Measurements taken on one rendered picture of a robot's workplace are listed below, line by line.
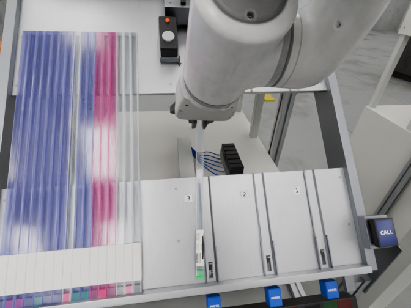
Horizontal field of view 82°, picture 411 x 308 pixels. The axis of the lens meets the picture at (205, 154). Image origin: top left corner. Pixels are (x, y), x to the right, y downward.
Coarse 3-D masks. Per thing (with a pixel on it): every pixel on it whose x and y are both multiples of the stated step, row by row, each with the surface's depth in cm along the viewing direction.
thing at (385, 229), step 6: (378, 222) 44; (384, 222) 44; (390, 222) 44; (378, 228) 44; (384, 228) 44; (390, 228) 44; (384, 234) 44; (390, 234) 44; (384, 240) 43; (390, 240) 44; (396, 240) 44
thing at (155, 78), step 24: (24, 0) 50; (48, 0) 51; (72, 0) 52; (96, 0) 53; (120, 0) 53; (144, 0) 54; (24, 24) 49; (48, 24) 50; (72, 24) 51; (96, 24) 51; (120, 24) 52; (144, 24) 53; (144, 48) 51; (144, 72) 50; (168, 72) 51
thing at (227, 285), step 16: (304, 272) 44; (320, 272) 43; (336, 272) 43; (352, 272) 44; (368, 272) 44; (160, 288) 41; (176, 288) 40; (192, 288) 40; (208, 288) 40; (224, 288) 41; (240, 288) 41; (48, 304) 38; (64, 304) 37; (80, 304) 38; (96, 304) 38; (112, 304) 38
